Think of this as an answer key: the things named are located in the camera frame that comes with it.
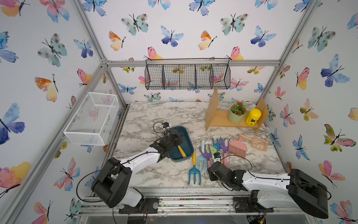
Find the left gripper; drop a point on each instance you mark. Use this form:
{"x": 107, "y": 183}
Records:
{"x": 178, "y": 138}

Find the green rake brown handle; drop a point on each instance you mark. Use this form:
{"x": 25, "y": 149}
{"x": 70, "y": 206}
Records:
{"x": 213, "y": 150}

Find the blue rake yellow handle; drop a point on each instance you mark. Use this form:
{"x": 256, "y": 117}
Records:
{"x": 216, "y": 143}

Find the purple fork pink handle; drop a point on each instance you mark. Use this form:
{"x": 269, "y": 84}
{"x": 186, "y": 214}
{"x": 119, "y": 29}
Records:
{"x": 224, "y": 145}

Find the teal shovel yellow handle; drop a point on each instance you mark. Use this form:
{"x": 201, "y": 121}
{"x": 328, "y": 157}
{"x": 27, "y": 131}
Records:
{"x": 182, "y": 152}

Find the teal fork yellow handle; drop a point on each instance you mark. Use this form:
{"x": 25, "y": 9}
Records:
{"x": 194, "y": 171}

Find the purple rake pink handle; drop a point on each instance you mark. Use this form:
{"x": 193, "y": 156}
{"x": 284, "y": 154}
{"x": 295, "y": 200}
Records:
{"x": 206, "y": 153}

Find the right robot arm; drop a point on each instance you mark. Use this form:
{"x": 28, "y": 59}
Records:
{"x": 289, "y": 190}

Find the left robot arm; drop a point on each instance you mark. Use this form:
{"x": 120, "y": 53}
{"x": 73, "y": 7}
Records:
{"x": 112, "y": 182}

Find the teal plastic storage box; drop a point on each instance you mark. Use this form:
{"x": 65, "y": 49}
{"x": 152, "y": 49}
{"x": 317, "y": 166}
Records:
{"x": 187, "y": 146}

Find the pink hand brush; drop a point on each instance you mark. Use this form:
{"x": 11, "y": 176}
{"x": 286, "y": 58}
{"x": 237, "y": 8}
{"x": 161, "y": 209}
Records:
{"x": 238, "y": 148}

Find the wooden shelf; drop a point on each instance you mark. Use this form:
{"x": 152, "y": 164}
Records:
{"x": 226, "y": 118}

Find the potted red flower plant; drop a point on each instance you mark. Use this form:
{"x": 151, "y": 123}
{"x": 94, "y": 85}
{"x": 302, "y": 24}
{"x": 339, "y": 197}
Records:
{"x": 237, "y": 112}

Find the pink dustpan scoop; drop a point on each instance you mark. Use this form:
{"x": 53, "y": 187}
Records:
{"x": 256, "y": 142}

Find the yellow plastic jar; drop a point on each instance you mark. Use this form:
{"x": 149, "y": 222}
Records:
{"x": 253, "y": 116}

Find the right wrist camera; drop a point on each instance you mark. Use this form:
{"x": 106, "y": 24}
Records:
{"x": 217, "y": 157}

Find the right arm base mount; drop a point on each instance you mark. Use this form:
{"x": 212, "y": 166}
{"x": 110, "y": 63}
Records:
{"x": 247, "y": 204}

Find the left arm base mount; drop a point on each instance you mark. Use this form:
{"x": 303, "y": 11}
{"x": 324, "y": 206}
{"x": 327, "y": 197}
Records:
{"x": 147, "y": 205}

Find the black wire wall basket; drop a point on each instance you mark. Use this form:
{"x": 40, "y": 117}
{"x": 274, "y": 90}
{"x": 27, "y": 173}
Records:
{"x": 193, "y": 74}

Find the white mesh wall basket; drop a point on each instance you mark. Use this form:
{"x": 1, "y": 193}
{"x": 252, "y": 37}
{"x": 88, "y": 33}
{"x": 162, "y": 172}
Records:
{"x": 93, "y": 120}

